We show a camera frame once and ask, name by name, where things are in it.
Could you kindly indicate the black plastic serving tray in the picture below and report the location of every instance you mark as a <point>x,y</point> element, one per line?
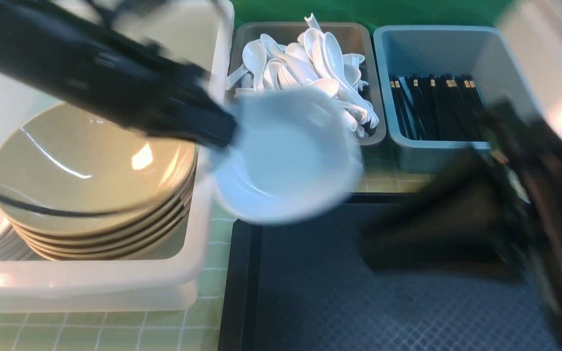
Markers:
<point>304,287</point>

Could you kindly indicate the grey plastic spoon bin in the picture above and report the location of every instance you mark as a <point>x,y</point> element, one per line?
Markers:
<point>353,38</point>

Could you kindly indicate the top stacked tan bowl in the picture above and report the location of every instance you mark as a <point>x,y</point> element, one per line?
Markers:
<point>150,220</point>

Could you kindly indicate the green checked tablecloth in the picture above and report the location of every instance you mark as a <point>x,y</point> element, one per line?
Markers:
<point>194,329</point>

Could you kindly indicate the green fabric backdrop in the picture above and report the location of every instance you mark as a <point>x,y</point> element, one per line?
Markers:
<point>374,13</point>

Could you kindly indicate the blue plastic chopstick bin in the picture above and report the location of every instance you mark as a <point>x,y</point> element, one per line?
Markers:
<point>479,51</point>

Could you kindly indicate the stacked tan bowl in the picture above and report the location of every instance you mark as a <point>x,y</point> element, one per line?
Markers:
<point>151,225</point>
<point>120,249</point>
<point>150,220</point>
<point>127,241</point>

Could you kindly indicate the bottom stacked tan bowl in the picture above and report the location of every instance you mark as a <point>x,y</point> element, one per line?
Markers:
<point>120,249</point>

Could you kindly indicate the bundle of black chopsticks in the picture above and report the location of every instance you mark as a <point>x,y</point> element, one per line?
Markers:
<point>437,108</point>

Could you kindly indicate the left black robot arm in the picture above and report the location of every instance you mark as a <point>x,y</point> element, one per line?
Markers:
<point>96,68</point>

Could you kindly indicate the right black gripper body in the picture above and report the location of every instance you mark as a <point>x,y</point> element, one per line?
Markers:
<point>485,215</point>

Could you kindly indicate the large white plastic tub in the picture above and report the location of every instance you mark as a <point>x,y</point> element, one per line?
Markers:
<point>167,278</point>

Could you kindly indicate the tan noodle bowl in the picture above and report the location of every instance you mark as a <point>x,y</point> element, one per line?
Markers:
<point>71,160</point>

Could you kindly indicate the pile of white spoons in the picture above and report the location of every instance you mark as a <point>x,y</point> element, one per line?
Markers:
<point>314,59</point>

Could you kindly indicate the white square dish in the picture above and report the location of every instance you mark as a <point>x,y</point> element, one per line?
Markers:
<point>293,157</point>

